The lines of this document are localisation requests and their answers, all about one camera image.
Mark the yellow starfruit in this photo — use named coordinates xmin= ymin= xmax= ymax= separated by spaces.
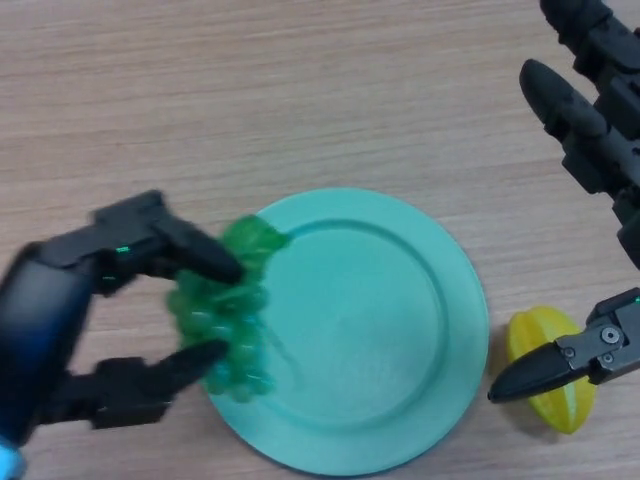
xmin=507 ymin=305 xmax=599 ymax=436

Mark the green round plate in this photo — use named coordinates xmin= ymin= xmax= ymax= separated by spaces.
xmin=206 ymin=187 xmax=489 ymax=476

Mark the green grape bunch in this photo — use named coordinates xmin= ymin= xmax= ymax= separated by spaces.
xmin=165 ymin=214 xmax=292 ymax=406

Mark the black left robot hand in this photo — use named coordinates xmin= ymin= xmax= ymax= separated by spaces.
xmin=0 ymin=189 xmax=247 ymax=480

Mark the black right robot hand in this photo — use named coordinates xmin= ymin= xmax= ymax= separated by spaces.
xmin=486 ymin=0 xmax=640 ymax=404

